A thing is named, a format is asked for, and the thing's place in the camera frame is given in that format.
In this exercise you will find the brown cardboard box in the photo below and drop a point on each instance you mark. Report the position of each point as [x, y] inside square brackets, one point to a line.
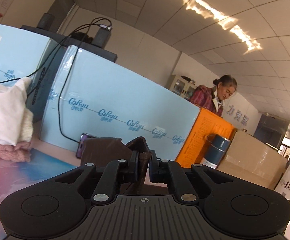
[249, 159]

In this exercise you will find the light blue carton left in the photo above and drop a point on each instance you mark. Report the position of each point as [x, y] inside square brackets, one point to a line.
[27, 54]

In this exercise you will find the woman in plaid jacket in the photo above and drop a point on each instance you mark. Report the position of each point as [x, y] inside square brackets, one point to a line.
[213, 98]

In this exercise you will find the black power adapter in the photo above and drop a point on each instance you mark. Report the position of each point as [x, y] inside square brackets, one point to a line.
[102, 36]

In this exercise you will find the white garment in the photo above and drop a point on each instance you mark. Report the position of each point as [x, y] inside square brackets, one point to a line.
[12, 107]

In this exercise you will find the pink knitted garment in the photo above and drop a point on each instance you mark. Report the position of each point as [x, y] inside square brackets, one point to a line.
[19, 153]

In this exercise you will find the brown garment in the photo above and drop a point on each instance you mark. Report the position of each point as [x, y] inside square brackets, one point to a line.
[101, 151]

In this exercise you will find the light blue carton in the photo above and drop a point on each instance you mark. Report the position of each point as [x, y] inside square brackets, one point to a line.
[95, 96]
[27, 54]

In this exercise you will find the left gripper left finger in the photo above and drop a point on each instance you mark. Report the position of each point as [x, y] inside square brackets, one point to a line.
[116, 172]

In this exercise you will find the orange cardboard box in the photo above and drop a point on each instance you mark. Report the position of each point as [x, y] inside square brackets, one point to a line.
[205, 127]

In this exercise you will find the cream knitted garment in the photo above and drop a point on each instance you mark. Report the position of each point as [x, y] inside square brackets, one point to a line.
[26, 128]

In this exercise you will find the dark blue vacuum bottle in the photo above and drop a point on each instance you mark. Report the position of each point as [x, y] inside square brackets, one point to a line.
[216, 150]

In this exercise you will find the light blue carton right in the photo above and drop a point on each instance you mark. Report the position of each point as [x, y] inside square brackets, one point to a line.
[95, 96]

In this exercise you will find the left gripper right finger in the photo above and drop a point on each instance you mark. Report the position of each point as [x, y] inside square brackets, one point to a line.
[173, 175]

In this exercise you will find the anime desk mat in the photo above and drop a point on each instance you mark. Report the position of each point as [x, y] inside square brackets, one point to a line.
[16, 176]

